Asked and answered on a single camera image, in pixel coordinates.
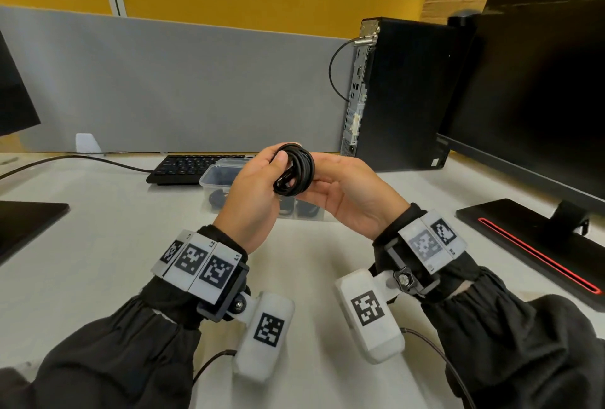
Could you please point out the person's right hand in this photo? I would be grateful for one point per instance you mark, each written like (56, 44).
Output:
(359, 196)

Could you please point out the person's left hand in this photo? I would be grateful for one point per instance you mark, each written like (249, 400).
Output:
(246, 205)

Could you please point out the clear plastic compartment box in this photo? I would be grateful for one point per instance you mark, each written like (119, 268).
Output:
(217, 174)

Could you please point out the person's right forearm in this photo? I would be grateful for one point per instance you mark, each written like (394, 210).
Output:
(510, 338)

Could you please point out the person's left forearm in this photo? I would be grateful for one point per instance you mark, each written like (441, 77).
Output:
(108, 356)

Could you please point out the black keyboard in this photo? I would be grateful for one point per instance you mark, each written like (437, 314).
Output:
(184, 167)

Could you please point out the left wrist marker band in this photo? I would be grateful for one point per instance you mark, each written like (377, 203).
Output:
(198, 264)

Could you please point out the wrist marker band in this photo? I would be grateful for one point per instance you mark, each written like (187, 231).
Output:
(198, 264)
(432, 241)

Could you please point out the right wrist marker band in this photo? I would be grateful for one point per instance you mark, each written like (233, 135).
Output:
(432, 241)

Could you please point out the black desktop computer tower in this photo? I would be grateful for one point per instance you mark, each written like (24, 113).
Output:
(411, 101)

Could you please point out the grey desk partition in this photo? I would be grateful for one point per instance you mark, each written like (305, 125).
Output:
(179, 87)

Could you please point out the wide black monitor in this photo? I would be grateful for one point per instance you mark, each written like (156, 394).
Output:
(539, 92)

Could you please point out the grey webcam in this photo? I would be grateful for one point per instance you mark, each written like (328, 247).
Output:
(463, 16)

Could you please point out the black monitor with square stand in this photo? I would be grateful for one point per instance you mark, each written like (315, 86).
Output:
(14, 96)

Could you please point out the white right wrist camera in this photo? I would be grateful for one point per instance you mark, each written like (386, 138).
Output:
(368, 319)

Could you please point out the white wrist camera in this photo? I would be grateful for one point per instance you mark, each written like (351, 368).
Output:
(264, 338)
(368, 319)

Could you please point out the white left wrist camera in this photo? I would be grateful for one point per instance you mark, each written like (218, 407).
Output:
(264, 338)

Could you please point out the small white plastic bracket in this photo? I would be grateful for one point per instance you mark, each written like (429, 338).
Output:
(87, 144)

